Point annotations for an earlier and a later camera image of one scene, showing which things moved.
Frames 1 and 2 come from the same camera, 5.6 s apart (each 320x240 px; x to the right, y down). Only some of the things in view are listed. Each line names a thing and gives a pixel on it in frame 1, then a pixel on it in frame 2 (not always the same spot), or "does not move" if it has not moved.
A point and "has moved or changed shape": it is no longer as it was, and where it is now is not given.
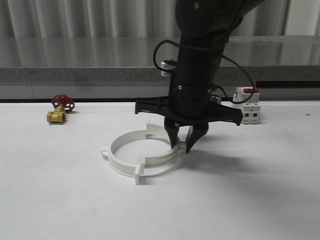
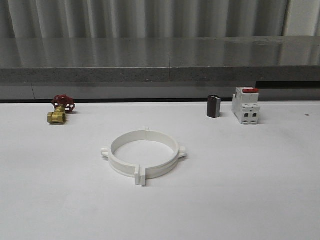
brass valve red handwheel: [63, 103] does not move
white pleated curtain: [87, 19] does not move
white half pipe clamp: [120, 165] does not move
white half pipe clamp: [153, 163] has moved or changed shape
